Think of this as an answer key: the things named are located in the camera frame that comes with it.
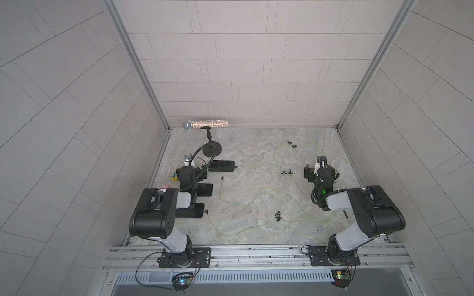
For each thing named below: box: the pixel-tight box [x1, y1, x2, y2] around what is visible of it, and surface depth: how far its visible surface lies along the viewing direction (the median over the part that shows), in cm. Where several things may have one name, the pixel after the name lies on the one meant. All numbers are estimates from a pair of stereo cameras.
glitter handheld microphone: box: [182, 119, 230, 131], surface depth 91 cm
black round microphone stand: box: [199, 125, 222, 158], surface depth 107 cm
